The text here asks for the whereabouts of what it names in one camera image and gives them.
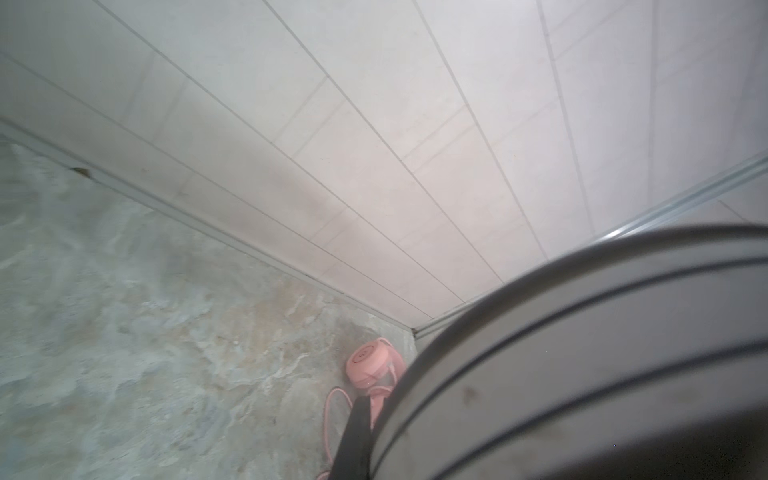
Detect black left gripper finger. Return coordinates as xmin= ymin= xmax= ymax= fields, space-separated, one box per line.
xmin=328 ymin=396 xmax=373 ymax=480

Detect pink headphones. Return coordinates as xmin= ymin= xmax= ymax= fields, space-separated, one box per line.
xmin=346 ymin=337 xmax=406 ymax=423

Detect white black gaming headphones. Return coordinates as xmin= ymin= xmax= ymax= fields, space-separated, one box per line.
xmin=369 ymin=228 xmax=767 ymax=479

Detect aluminium right corner post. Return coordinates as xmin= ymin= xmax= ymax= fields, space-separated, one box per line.
xmin=414 ymin=152 xmax=767 ymax=339

